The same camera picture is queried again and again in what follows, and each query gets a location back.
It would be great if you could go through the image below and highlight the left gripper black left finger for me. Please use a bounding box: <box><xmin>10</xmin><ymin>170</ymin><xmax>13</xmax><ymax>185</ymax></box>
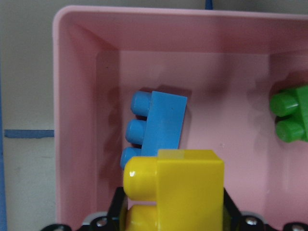
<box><xmin>107</xmin><ymin>187</ymin><xmax>128</xmax><ymax>231</ymax></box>

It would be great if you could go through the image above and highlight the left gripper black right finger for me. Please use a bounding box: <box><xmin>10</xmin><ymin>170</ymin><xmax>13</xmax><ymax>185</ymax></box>
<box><xmin>222</xmin><ymin>188</ymin><xmax>243</xmax><ymax>231</ymax></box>

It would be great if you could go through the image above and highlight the yellow toy block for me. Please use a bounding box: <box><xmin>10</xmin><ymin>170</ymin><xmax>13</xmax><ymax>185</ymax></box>
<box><xmin>123</xmin><ymin>149</ymin><xmax>224</xmax><ymax>231</ymax></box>

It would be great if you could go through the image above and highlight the blue toy block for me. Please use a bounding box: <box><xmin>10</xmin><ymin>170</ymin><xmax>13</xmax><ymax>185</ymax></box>
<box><xmin>120</xmin><ymin>91</ymin><xmax>187</xmax><ymax>169</ymax></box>

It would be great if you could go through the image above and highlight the pink plastic box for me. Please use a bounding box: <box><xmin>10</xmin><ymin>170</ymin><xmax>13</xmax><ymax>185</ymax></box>
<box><xmin>52</xmin><ymin>6</ymin><xmax>308</xmax><ymax>229</ymax></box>

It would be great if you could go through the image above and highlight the green toy block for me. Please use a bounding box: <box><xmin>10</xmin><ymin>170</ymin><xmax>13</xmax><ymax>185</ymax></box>
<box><xmin>269</xmin><ymin>85</ymin><xmax>308</xmax><ymax>143</ymax></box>

